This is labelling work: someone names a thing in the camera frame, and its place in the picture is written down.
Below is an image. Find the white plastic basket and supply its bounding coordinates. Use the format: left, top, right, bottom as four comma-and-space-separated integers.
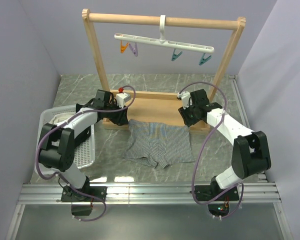
36, 105, 98, 175

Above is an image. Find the white cloth garment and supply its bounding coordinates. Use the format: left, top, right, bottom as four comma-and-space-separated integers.
48, 112, 73, 125

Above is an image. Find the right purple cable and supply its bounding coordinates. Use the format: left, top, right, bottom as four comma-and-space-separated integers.
181, 81, 245, 222

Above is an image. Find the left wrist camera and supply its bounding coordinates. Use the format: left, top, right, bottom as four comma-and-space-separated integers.
115, 87, 131, 109

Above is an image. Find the grey striped boxer underwear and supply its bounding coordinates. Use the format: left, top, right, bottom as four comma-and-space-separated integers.
122, 119, 194, 169

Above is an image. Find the light teal clothespin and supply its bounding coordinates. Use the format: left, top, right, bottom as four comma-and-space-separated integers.
198, 53, 212, 66

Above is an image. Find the white plastic hanger bar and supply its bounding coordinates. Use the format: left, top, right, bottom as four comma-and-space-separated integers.
114, 15, 215, 54

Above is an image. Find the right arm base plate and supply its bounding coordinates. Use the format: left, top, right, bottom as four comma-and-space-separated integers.
194, 185, 240, 202

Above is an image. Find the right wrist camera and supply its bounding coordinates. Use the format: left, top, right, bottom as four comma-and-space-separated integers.
177, 91, 192, 109

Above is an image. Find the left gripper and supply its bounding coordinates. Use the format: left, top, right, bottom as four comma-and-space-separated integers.
104, 100, 129, 126

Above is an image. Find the wooden hanging rack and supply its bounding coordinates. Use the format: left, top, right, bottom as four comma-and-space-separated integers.
82, 9, 246, 126

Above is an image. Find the purple clothespin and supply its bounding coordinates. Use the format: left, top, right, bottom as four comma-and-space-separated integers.
128, 43, 139, 57

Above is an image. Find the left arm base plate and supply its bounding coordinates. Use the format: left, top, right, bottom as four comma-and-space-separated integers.
60, 186, 107, 203

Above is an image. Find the orange clothespin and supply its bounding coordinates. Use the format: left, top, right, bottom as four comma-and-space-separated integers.
120, 41, 130, 54

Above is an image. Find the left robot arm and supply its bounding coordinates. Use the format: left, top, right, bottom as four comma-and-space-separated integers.
35, 87, 136, 201

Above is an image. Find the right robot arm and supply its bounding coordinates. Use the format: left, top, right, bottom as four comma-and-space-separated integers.
177, 89, 272, 200

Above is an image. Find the aluminium mounting rail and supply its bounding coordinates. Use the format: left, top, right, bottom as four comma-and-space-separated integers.
17, 182, 281, 205

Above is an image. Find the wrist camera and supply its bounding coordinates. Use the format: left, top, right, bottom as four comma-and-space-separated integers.
177, 91, 192, 109
115, 87, 131, 109

